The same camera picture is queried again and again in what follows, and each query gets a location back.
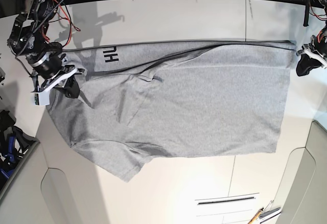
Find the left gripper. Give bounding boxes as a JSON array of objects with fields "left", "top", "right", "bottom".
[{"left": 296, "top": 34, "right": 326, "bottom": 76}]

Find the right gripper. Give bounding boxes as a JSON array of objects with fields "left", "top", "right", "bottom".
[{"left": 29, "top": 51, "right": 84, "bottom": 99}]

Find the grey T-shirt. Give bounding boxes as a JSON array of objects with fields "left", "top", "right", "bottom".
[{"left": 47, "top": 41, "right": 296, "bottom": 182}]

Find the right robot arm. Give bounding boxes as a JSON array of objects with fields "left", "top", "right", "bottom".
[{"left": 7, "top": 0, "right": 83, "bottom": 105}]

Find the blue and black clutter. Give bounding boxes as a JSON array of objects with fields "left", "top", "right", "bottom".
[{"left": 1, "top": 110, "right": 37, "bottom": 188}]

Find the white slotted vent plate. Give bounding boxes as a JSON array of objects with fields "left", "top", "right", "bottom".
[{"left": 195, "top": 193, "right": 260, "bottom": 216}]

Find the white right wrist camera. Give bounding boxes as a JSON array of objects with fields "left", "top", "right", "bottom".
[{"left": 32, "top": 92, "right": 50, "bottom": 106}]

